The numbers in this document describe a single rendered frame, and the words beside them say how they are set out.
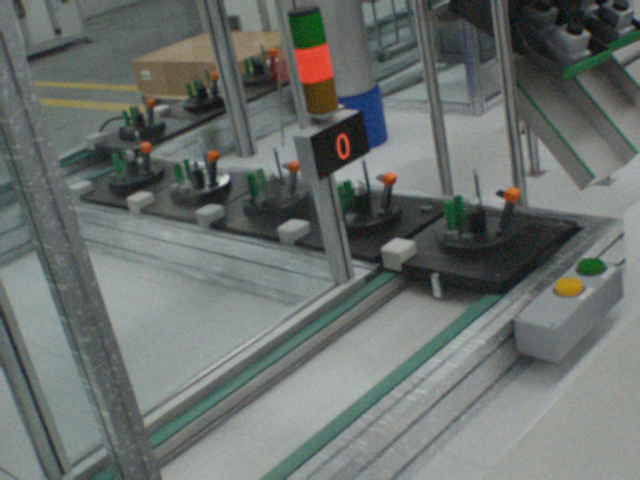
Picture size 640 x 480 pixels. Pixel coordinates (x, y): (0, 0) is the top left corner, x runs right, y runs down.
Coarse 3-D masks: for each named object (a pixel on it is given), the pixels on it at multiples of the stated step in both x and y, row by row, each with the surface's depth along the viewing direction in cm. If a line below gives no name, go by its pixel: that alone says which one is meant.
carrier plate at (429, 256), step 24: (528, 216) 160; (432, 240) 159; (528, 240) 152; (552, 240) 150; (408, 264) 152; (432, 264) 150; (456, 264) 149; (480, 264) 147; (504, 264) 146; (528, 264) 145; (480, 288) 143; (504, 288) 141
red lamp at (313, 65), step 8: (320, 48) 134; (296, 56) 136; (304, 56) 134; (312, 56) 134; (320, 56) 135; (328, 56) 136; (304, 64) 135; (312, 64) 135; (320, 64) 135; (328, 64) 136; (304, 72) 136; (312, 72) 135; (320, 72) 135; (328, 72) 136; (304, 80) 137; (312, 80) 136; (320, 80) 136
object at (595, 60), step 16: (464, 0) 165; (480, 0) 162; (528, 0) 170; (464, 16) 167; (480, 16) 164; (512, 16) 158; (560, 16) 165; (512, 32) 159; (512, 48) 161; (528, 48) 158; (592, 48) 163; (608, 48) 160; (544, 64) 156; (576, 64) 155; (592, 64) 158; (560, 80) 155
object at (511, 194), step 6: (510, 186) 147; (498, 192) 148; (504, 192) 148; (510, 192) 146; (516, 192) 146; (504, 198) 147; (510, 198) 146; (516, 198) 146; (510, 204) 147; (504, 210) 148; (510, 210) 148; (504, 216) 149; (510, 216) 149; (504, 222) 149; (504, 228) 150
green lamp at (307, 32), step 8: (288, 16) 134; (296, 16) 133; (304, 16) 132; (312, 16) 132; (320, 16) 133; (296, 24) 133; (304, 24) 132; (312, 24) 133; (320, 24) 134; (296, 32) 133; (304, 32) 133; (312, 32) 133; (320, 32) 134; (296, 40) 134; (304, 40) 133; (312, 40) 133; (320, 40) 134; (296, 48) 135; (304, 48) 134; (312, 48) 134
